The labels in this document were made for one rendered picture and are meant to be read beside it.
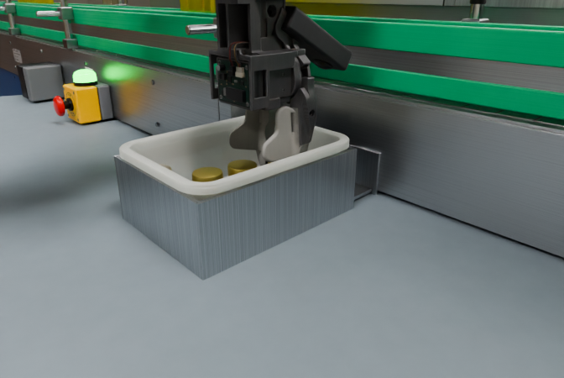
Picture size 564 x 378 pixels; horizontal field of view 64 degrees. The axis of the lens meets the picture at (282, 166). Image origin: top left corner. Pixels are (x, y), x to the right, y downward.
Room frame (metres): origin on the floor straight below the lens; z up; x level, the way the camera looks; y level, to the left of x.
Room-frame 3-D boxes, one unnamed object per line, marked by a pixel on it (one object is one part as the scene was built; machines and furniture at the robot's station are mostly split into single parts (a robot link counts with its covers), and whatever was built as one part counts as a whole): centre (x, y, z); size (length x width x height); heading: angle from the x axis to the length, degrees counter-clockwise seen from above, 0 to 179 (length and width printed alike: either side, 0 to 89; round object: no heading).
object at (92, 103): (0.91, 0.40, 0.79); 0.07 x 0.07 x 0.07; 43
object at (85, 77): (0.91, 0.40, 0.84); 0.05 x 0.05 x 0.03
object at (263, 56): (0.48, 0.02, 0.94); 0.09 x 0.08 x 0.12; 132
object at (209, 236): (0.51, 0.03, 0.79); 0.27 x 0.17 x 0.08; 133
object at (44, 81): (1.12, 0.59, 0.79); 0.08 x 0.08 x 0.08; 43
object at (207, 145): (0.49, 0.05, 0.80); 0.22 x 0.17 x 0.09; 133
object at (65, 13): (1.05, 0.50, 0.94); 0.07 x 0.04 x 0.13; 133
